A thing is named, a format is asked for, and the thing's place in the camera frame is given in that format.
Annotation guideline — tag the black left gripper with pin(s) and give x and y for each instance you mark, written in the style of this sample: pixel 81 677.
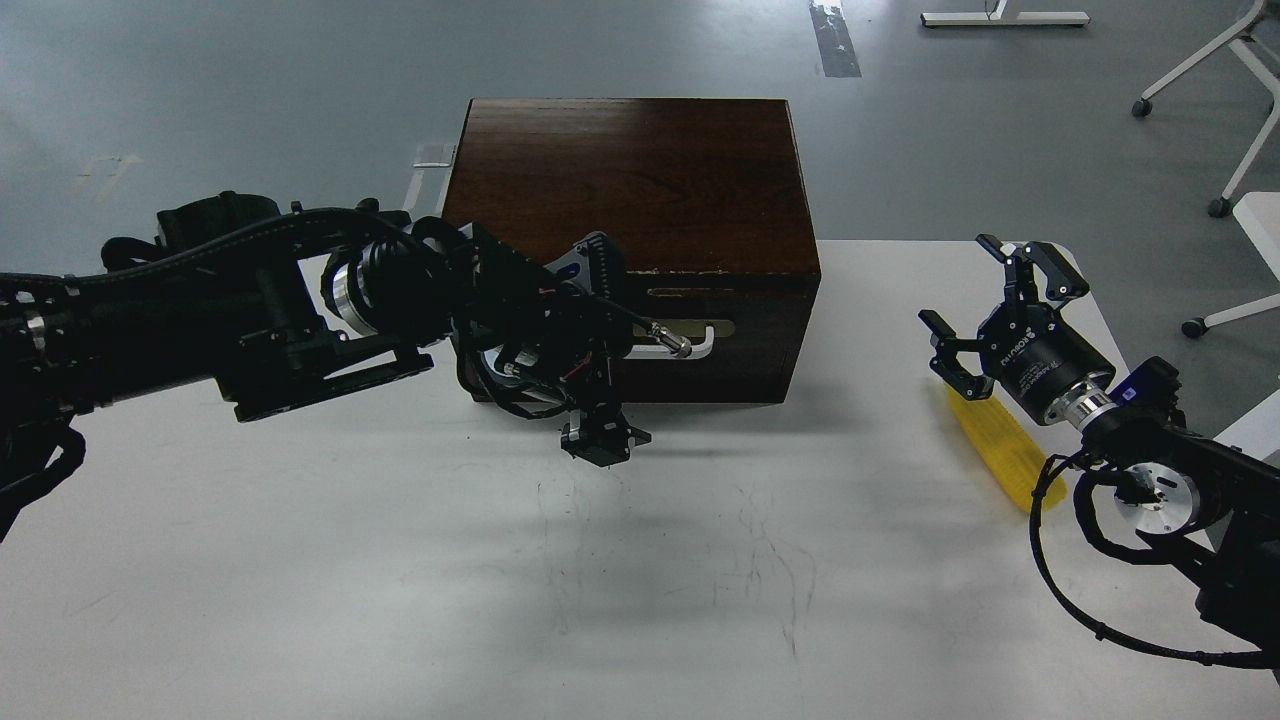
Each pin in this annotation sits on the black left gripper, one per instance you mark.
pixel 540 340

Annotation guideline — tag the yellow corn cob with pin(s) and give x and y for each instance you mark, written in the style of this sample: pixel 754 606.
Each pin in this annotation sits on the yellow corn cob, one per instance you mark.
pixel 1011 455

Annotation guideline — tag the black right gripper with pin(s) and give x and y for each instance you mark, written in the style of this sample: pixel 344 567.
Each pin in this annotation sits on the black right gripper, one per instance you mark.
pixel 1025 346

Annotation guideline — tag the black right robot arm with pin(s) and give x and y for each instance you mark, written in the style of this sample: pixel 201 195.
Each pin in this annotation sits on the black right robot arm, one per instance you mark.
pixel 1151 492

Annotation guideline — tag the white table foot bar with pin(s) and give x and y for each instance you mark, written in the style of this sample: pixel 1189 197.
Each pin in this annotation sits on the white table foot bar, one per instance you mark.
pixel 1004 14

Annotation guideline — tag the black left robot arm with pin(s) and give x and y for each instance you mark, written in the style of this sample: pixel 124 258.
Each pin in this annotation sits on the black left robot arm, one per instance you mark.
pixel 287 309

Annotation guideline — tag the dark wooden drawer cabinet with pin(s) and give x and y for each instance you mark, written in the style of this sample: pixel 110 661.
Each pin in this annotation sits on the dark wooden drawer cabinet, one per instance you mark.
pixel 697 192

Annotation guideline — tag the wooden drawer with white handle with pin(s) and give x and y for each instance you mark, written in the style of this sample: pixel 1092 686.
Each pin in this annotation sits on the wooden drawer with white handle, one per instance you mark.
pixel 747 322

